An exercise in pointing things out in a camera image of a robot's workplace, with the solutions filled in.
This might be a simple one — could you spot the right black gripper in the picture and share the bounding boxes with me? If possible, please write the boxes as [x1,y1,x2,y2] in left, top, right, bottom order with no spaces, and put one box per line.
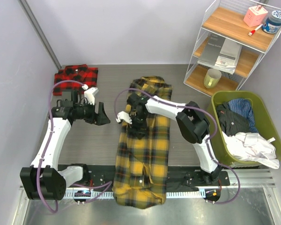
[127,111,149,139]

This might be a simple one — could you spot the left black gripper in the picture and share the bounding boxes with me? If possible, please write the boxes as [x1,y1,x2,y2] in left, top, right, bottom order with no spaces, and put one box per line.
[74,99,110,125]

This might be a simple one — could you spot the yellow plaid long sleeve shirt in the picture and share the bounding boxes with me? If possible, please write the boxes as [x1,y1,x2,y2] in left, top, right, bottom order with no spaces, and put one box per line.
[112,75,173,209]

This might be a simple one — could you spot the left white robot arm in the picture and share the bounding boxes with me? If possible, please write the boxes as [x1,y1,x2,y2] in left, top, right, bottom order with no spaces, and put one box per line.
[20,87,110,200]

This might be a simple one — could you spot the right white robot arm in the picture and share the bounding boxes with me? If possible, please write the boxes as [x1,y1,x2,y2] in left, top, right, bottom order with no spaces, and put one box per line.
[127,93,222,185]

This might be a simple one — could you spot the red black plaid shirt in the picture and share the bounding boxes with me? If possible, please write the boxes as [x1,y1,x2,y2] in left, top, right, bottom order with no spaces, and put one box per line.
[53,64,98,96]

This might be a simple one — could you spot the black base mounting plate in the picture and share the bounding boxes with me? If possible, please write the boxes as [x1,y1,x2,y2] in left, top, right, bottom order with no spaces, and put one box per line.
[77,165,230,192]

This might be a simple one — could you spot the pale green mug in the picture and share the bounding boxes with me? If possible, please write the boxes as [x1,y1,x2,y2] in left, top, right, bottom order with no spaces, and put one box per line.
[203,68,222,89]

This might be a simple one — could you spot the blue checked shirt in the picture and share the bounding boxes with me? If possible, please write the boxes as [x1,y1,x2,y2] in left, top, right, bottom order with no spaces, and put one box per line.
[228,98,258,133]

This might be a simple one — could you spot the white paper manuals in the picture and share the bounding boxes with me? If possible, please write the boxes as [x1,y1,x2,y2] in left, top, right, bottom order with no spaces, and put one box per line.
[197,39,242,75]

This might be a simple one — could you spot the white shirt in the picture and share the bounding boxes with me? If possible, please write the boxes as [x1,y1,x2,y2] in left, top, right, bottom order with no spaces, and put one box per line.
[222,132,280,169]

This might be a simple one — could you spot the grey setup guide booklet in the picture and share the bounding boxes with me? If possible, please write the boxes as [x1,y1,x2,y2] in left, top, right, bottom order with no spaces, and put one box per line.
[199,34,226,65]

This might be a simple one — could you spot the green laundry basket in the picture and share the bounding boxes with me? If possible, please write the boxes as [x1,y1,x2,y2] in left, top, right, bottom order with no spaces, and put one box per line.
[207,90,281,167]

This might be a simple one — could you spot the red white marker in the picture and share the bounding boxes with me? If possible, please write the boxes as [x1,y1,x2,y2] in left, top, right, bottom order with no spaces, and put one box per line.
[248,24,263,36]

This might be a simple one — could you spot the pink cube power strip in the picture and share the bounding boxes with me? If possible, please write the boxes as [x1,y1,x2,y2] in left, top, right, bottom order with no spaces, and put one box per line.
[243,5,268,27]

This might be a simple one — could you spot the blue lidded jar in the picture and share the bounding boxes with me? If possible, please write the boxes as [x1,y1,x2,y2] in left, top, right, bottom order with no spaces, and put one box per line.
[262,10,281,34]

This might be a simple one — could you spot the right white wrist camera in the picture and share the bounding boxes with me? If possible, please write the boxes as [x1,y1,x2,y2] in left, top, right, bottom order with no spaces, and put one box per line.
[116,111,132,124]

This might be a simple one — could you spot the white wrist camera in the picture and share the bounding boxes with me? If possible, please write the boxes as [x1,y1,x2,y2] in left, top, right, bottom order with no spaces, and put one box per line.
[116,111,132,124]
[82,84,99,105]

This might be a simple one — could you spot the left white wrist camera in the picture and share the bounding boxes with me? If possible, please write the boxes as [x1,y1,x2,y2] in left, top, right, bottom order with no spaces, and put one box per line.
[82,84,99,105]

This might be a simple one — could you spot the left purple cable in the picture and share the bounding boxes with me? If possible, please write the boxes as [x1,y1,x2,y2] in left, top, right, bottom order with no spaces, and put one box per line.
[36,80,113,214]

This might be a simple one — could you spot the slotted cable duct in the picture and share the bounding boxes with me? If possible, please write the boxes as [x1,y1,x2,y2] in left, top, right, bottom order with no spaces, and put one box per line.
[63,188,206,200]

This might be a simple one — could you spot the aluminium rail frame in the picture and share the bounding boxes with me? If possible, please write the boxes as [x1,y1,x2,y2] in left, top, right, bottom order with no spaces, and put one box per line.
[13,169,281,225]

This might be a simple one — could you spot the grey corner wall post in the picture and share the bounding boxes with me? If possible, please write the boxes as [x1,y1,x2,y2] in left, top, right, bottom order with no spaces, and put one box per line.
[18,0,61,69]

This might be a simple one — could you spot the white wire shelf unit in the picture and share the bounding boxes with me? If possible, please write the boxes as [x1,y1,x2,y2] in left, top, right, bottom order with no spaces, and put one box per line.
[184,0,281,96]

